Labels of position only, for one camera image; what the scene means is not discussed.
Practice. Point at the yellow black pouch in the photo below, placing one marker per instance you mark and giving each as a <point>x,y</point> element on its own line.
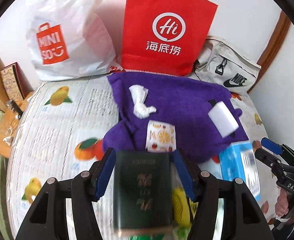
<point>182,213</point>

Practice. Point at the wooden nightstand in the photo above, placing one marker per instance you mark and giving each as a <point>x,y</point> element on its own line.
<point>8,128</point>

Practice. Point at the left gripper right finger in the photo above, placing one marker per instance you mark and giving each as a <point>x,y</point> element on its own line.
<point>188,175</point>

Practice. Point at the dark green tea box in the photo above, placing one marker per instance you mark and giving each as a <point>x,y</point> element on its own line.
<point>142,189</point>

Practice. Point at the fruit print wipe sachet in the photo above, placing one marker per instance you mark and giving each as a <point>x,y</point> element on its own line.
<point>161,137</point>

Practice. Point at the blue tissue pack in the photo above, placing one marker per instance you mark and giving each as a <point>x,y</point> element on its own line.
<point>238,161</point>

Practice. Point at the white Miniso plastic bag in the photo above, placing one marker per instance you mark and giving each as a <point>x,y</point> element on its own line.
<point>68,40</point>

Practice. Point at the person's right hand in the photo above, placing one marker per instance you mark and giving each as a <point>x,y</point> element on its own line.
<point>282,206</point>

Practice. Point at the fruit print tablecloth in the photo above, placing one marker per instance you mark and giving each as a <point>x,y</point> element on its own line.
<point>47,136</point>

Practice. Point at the white glove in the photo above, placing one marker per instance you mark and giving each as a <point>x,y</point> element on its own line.
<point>139,94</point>

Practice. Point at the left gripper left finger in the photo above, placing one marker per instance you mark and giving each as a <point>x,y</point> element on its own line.
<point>100,174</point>

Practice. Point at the brown book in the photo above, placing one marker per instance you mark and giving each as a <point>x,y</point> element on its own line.
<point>15,82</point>

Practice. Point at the grey Nike bag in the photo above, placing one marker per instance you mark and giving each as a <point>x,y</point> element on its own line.
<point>222,63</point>

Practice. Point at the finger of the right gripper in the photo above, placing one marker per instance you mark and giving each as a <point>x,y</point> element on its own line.
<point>267,158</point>
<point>271,146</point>

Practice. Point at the purple towel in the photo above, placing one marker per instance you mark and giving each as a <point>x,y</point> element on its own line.
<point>179,101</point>

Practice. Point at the wooden door frame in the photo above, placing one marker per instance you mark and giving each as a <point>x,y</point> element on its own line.
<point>274,45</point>

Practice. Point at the red Haidilao paper bag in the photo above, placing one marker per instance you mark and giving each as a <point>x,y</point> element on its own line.
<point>165,36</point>

